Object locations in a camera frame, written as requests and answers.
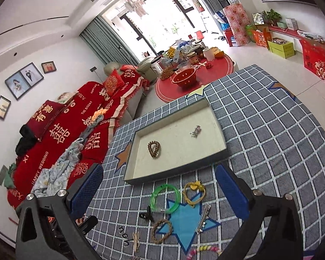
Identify floral light blue cloth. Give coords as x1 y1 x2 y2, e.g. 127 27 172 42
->
31 138 83 199

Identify yellow flower hair tie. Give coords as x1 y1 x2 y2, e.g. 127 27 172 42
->
182 181 206 206

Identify red plastic stool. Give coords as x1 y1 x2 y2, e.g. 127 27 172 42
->
223 28 235 47

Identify small red framed photo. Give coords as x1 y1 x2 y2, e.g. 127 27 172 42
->
41 61 57 74

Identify silver metal hair clip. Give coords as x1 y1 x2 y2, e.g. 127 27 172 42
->
195 203 212 234

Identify framed couple photo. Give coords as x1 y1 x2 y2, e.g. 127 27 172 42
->
19 62 44 85

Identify small white box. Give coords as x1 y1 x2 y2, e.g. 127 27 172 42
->
284 17 299 30

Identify round red table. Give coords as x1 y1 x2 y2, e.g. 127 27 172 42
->
155 52 235 104

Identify red patterned wrapped bundle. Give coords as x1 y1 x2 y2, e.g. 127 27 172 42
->
223 2 252 47

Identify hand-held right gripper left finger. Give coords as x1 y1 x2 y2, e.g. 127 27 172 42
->
15 163 104 260

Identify black hairpins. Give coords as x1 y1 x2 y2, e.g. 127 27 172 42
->
118 226 131 246

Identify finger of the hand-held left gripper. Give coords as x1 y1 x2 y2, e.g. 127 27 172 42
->
75 216 98 235

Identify framed portrait photo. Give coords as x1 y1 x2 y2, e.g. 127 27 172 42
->
5 71 30 100

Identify red plastic colander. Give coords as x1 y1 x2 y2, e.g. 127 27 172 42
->
172 66 197 88

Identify red orange gift box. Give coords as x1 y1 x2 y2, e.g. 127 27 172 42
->
252 27 273 50

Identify glass jar black lid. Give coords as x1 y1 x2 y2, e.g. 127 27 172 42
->
151 57 163 78

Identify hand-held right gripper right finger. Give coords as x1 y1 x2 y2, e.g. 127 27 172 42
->
215 163 304 260

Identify grey green curtain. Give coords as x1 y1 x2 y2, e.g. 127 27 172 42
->
79 15 140 68

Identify translucent green bangle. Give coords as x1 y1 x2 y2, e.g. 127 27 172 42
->
151 184 181 215

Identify large red printed box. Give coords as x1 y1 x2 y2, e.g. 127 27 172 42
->
299 38 325 86

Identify shallow grey cardboard tray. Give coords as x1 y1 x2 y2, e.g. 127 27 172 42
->
124 97 229 185

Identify white mug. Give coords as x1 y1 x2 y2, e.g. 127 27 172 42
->
203 47 216 62

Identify black framed pale picture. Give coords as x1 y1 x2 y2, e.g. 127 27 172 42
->
0 95 11 120

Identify red wall ledge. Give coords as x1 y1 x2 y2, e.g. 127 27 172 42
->
268 24 315 40

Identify small red embroidered cushion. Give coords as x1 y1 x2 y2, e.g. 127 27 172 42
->
102 69 125 97

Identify red covered sofa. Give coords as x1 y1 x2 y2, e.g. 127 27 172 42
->
7 65 151 210

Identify grey knitted scarf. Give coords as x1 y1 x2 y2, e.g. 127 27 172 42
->
80 113 105 145

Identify pink yellow bead bracelet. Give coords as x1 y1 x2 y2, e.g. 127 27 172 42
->
186 245 223 260

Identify hanging laundry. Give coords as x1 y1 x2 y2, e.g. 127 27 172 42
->
124 0 153 17

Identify blue white box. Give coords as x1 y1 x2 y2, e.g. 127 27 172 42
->
214 10 229 30

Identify green cloth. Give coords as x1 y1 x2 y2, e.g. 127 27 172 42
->
3 162 17 189

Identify braided brown cord bracelet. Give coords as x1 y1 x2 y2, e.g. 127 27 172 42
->
151 218 174 244

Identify black clothes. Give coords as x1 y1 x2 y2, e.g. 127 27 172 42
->
15 124 42 157

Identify black claw hair clip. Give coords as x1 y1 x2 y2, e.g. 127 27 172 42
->
139 206 155 222

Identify green potted plant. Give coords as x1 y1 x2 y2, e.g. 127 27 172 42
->
261 8 282 26

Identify yellow green gift box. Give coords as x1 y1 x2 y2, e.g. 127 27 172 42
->
267 38 295 60

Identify brown wooden bead bracelet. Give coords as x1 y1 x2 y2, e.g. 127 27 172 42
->
147 140 162 159

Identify large red cushion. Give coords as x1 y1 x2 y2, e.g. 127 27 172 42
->
25 100 67 141

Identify beige sofa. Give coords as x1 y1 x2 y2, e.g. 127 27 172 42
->
103 55 158 120

